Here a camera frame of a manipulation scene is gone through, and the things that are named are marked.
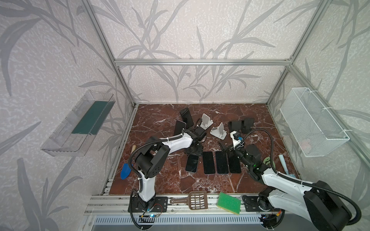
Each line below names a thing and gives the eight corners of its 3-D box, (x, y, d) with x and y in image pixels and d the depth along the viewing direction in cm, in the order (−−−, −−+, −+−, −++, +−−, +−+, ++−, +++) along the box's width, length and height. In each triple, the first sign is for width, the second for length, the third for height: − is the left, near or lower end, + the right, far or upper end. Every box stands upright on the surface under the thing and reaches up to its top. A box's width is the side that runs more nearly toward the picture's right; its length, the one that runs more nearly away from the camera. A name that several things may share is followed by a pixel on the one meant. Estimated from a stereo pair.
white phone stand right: (210, 139, 101) (212, 132, 93) (210, 130, 106) (211, 122, 98) (224, 139, 101) (226, 132, 93) (222, 130, 106) (225, 122, 98)
